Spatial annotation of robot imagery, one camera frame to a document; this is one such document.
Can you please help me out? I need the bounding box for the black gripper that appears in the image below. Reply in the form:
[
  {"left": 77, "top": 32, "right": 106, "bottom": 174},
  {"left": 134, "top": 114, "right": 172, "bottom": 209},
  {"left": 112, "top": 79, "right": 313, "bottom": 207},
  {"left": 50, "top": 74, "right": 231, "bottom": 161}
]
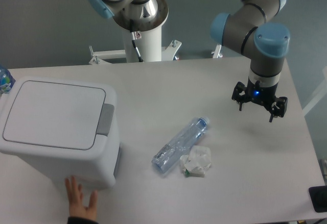
[{"left": 231, "top": 80, "right": 288, "bottom": 122}]

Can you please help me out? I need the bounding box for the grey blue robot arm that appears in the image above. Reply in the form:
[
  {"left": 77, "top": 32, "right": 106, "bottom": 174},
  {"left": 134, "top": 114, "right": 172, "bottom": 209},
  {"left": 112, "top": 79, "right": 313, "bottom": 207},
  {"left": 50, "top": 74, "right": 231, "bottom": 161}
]
[{"left": 210, "top": 0, "right": 290, "bottom": 120}]

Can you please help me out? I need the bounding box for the dark sleeve forearm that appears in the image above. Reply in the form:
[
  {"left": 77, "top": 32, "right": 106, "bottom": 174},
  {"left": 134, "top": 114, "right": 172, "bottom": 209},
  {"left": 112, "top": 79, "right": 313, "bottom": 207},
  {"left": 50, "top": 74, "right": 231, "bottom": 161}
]
[{"left": 67, "top": 216, "right": 99, "bottom": 224}]

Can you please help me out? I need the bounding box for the white plastic trash can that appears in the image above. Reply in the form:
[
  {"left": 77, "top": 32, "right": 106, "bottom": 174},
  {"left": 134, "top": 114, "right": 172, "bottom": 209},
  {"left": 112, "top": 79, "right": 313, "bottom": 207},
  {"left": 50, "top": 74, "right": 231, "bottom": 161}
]
[{"left": 1, "top": 76, "right": 120, "bottom": 188}]

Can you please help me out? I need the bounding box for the white trash can lid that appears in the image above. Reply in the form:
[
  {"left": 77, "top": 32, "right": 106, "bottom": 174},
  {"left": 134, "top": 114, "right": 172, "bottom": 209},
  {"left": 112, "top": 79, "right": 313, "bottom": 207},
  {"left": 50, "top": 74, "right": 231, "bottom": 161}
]
[{"left": 1, "top": 78, "right": 106, "bottom": 151}]

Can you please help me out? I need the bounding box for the bare human hand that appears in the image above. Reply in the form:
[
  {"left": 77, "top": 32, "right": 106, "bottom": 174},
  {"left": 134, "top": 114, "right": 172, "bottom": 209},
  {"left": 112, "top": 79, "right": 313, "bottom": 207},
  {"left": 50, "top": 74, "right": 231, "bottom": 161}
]
[{"left": 65, "top": 176, "right": 98, "bottom": 222}]

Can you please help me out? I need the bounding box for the crumpled white paper carton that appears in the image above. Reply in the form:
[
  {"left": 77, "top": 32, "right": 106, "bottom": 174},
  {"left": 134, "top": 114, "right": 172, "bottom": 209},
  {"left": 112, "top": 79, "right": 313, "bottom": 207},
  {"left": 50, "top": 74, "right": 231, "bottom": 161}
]
[{"left": 179, "top": 145, "right": 212, "bottom": 178}]

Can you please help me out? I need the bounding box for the empty clear plastic bottle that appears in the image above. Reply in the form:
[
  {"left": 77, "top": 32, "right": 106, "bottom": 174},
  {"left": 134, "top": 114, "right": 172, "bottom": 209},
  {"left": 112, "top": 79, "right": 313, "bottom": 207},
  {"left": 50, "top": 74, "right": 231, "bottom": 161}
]
[{"left": 151, "top": 117, "right": 209, "bottom": 174}]

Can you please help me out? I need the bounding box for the black device at table edge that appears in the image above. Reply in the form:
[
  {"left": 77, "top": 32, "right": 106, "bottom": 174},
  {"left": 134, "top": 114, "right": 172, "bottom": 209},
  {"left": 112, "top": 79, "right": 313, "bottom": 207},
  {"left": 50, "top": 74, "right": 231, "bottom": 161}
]
[{"left": 309, "top": 185, "right": 326, "bottom": 213}]

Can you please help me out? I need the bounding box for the grey lid push button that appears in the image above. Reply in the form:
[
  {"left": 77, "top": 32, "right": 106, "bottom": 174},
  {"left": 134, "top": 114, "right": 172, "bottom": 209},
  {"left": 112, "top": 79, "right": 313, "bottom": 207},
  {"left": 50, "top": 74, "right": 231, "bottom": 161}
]
[{"left": 97, "top": 104, "right": 114, "bottom": 136}]

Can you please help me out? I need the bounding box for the blue labelled water bottle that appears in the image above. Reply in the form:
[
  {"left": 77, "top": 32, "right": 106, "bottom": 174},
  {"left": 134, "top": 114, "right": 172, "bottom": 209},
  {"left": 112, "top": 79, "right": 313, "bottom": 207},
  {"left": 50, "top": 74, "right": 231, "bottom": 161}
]
[{"left": 0, "top": 65, "right": 16, "bottom": 95}]

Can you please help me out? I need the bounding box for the grey bracket at right edge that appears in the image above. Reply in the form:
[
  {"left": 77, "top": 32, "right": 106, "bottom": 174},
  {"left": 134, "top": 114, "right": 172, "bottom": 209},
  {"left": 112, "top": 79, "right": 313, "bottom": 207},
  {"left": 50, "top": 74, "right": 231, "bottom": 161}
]
[{"left": 320, "top": 159, "right": 327, "bottom": 178}]

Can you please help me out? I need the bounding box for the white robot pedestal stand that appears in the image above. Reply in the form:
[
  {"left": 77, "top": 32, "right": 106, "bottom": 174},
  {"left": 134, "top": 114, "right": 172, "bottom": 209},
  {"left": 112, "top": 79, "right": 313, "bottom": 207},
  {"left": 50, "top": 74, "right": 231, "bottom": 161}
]
[{"left": 88, "top": 0, "right": 182, "bottom": 65}]

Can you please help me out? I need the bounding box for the black cable on pedestal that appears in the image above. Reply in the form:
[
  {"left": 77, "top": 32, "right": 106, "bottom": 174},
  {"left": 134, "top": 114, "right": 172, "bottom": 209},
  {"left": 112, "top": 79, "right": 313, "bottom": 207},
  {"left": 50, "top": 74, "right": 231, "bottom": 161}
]
[{"left": 129, "top": 19, "right": 144, "bottom": 63}]

